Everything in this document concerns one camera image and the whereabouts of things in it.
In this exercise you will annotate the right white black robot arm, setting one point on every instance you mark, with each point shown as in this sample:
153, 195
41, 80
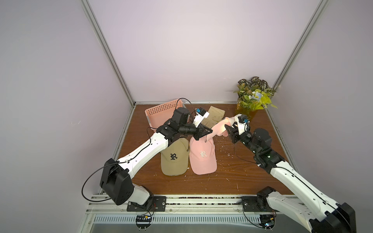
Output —
317, 212

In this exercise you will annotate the aluminium front rail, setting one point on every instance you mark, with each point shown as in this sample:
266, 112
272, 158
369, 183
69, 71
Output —
177, 203

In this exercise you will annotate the potted plant in yellow vase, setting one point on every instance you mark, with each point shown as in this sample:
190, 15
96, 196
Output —
253, 95

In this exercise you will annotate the pink perforated plastic basket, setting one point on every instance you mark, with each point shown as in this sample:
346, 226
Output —
159, 114

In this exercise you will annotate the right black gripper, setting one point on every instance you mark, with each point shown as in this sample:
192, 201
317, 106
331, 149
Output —
233, 133

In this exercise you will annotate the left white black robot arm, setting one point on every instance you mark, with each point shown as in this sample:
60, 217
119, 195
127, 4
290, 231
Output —
116, 179

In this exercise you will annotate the beige baseball cap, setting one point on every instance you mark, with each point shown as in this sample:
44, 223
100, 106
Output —
175, 158

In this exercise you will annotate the right circuit board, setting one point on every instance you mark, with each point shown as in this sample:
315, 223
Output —
267, 222

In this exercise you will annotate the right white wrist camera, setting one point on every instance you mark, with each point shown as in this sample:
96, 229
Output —
242, 123

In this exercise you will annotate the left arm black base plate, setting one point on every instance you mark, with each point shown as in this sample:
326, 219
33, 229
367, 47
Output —
153, 204

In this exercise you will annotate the left circuit board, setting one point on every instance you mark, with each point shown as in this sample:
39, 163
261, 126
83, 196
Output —
143, 221

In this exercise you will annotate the cream work glove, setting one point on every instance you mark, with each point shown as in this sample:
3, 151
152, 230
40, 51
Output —
215, 116

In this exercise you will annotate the pink baseball cap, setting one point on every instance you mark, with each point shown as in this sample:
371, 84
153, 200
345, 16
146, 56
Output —
202, 156

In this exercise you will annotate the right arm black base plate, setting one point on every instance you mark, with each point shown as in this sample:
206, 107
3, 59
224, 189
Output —
255, 204

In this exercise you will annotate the circuit board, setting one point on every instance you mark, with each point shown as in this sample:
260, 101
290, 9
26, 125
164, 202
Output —
143, 221
267, 222

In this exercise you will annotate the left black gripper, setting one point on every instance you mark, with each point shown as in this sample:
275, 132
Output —
198, 134

